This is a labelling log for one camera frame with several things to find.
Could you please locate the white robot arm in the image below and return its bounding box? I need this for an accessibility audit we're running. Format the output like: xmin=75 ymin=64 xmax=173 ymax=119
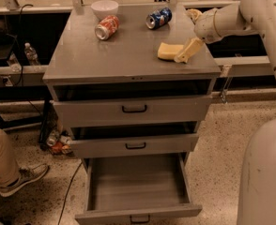
xmin=175 ymin=0 xmax=276 ymax=225

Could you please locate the white bowl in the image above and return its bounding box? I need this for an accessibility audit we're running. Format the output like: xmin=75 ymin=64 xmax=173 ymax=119
xmin=91 ymin=0 xmax=119 ymax=20

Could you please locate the clear water bottle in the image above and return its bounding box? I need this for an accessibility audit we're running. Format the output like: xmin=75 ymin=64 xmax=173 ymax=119
xmin=24 ymin=42 xmax=40 ymax=66

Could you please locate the grey drawer cabinet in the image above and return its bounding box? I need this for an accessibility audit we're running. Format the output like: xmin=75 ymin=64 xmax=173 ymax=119
xmin=42 ymin=3 xmax=222 ymax=161

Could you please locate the grey middle drawer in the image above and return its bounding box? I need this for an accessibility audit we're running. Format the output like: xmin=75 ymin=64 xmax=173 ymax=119
xmin=70 ymin=134 xmax=198 ymax=158

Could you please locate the black floor cable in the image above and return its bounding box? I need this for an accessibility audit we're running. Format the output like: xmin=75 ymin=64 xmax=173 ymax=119
xmin=56 ymin=161 xmax=84 ymax=225

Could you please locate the crushed cans pile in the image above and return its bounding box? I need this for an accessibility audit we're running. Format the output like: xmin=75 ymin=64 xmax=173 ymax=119
xmin=46 ymin=129 xmax=72 ymax=155

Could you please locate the grey metal rail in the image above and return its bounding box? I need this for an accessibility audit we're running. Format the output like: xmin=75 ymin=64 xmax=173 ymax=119
xmin=215 ymin=56 xmax=273 ymax=78

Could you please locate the grey drawer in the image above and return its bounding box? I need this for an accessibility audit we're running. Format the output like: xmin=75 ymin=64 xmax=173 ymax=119
xmin=70 ymin=134 xmax=198 ymax=158
xmin=75 ymin=154 xmax=202 ymax=225
xmin=54 ymin=96 xmax=211 ymax=128

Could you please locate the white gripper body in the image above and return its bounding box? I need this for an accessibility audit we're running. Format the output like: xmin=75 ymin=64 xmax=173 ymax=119
xmin=194 ymin=8 xmax=221 ymax=44

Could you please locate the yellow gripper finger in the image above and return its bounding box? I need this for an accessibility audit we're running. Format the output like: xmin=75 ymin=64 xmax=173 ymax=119
xmin=186 ymin=8 xmax=202 ymax=23
xmin=174 ymin=37 xmax=204 ymax=63

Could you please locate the grey top drawer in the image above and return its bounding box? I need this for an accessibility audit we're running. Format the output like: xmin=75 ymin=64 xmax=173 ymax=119
xmin=54 ymin=96 xmax=211 ymax=128

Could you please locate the beige trouser leg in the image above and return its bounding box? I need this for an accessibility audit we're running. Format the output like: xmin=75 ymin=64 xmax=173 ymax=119
xmin=0 ymin=129 xmax=19 ymax=188

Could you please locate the blue soda can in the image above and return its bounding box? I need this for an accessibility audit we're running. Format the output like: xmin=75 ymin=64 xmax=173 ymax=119
xmin=146 ymin=7 xmax=173 ymax=30

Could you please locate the yellow sponge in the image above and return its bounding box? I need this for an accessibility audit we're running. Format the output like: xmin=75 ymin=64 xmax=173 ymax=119
xmin=157 ymin=42 xmax=183 ymax=60

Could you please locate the orange soda can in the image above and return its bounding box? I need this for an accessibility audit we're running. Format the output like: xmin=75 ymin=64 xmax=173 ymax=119
xmin=95 ymin=15 xmax=119 ymax=40

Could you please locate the grey sneaker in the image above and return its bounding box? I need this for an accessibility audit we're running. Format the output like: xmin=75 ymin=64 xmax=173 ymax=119
xmin=0 ymin=164 xmax=49 ymax=197

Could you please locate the black table frame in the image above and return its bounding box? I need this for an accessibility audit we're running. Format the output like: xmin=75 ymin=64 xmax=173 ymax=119
xmin=0 ymin=28 xmax=54 ymax=145

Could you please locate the grey bottom drawer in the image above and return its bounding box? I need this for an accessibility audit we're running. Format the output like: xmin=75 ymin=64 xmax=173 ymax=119
xmin=75 ymin=154 xmax=202 ymax=225

